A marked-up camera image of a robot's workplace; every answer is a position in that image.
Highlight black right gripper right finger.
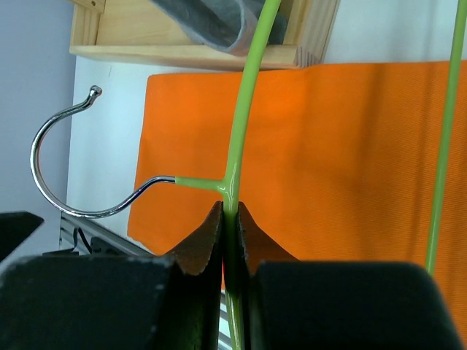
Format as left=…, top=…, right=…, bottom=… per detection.
left=237, top=205, right=463, bottom=349

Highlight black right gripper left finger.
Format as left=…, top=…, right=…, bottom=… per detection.
left=1, top=202, right=223, bottom=349

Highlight green plastic hanger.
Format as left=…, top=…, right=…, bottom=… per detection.
left=30, top=1, right=466, bottom=349

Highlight orange trousers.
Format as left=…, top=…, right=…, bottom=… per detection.
left=126, top=61, right=467, bottom=329

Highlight wooden clothes rack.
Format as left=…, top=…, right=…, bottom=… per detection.
left=69, top=1, right=339, bottom=70

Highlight grey shirt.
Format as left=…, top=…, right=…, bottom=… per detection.
left=147, top=0, right=293, bottom=58

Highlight aluminium front rail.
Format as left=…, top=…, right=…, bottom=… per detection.
left=59, top=214, right=232, bottom=349

